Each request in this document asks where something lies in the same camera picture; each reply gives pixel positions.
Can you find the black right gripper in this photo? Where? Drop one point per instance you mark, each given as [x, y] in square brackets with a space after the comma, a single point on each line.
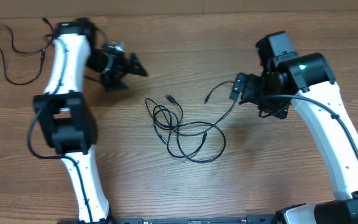
[247, 83]

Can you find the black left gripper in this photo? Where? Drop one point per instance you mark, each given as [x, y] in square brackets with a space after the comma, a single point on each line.
[112, 67]

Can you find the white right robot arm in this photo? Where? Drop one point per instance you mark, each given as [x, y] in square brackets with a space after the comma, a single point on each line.
[308, 84]

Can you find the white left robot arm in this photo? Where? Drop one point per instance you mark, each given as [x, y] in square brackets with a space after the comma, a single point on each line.
[64, 127]

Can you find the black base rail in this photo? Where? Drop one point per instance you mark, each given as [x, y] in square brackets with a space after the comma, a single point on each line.
[194, 220]

